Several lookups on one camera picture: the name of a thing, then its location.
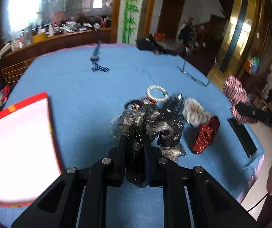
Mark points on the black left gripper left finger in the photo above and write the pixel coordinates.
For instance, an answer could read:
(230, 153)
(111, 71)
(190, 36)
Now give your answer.
(77, 198)

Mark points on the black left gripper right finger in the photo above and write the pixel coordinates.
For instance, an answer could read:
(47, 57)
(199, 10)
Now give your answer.
(192, 197)

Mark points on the red white plaid scrunchie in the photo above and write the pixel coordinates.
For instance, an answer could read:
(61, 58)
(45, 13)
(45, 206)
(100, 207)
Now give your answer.
(235, 92)

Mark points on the dark red polka-dot scrunchie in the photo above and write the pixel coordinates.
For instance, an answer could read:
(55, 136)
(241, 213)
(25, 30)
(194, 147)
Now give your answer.
(206, 135)

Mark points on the white cherry print scrunchie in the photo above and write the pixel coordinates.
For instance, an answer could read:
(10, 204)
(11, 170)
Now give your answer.
(194, 113)

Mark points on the black lace hair clip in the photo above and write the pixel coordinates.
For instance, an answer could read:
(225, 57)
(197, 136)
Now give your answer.
(173, 105)

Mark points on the brown sheer dotted scrunchie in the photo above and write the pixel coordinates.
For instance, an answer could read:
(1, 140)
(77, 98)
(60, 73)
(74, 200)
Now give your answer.
(142, 127)

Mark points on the black smartphone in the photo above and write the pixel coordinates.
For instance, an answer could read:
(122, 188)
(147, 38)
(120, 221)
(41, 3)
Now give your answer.
(244, 137)

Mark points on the red white tray box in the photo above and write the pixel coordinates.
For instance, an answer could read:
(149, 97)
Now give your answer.
(29, 158)

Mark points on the blue bedspread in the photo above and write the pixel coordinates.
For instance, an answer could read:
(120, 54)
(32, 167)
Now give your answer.
(83, 103)

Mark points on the blue striped hair clip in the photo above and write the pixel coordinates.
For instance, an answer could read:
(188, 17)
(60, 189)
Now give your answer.
(95, 59)

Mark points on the black clothing pile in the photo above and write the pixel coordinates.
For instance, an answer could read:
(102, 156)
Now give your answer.
(150, 44)

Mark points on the wooden dresser counter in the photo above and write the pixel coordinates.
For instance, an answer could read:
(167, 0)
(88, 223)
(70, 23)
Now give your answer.
(14, 64)

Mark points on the eyeglasses with dark frame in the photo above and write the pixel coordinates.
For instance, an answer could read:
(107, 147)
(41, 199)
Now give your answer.
(192, 73)

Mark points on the bamboo wall decal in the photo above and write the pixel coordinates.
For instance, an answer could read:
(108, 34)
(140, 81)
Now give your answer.
(129, 23)

